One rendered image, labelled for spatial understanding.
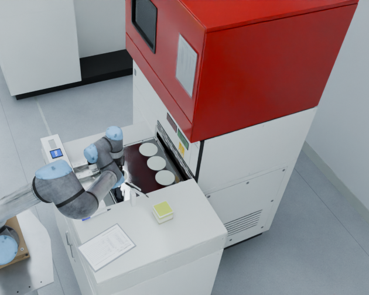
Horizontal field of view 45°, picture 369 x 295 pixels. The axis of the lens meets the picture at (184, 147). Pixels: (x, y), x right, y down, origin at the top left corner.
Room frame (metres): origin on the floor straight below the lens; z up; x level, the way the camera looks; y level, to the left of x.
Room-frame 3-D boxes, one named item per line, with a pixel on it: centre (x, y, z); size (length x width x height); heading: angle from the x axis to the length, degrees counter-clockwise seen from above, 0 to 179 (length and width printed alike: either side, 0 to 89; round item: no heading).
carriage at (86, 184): (1.36, 0.44, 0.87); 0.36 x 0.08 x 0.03; 32
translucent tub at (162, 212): (1.19, 0.06, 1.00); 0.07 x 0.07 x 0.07; 35
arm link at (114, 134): (1.40, 0.32, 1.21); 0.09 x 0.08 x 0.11; 143
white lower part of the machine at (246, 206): (1.98, -0.15, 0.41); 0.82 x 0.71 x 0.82; 32
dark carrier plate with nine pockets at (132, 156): (1.51, 0.23, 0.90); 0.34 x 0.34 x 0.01; 32
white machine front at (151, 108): (1.80, 0.14, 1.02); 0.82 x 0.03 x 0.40; 32
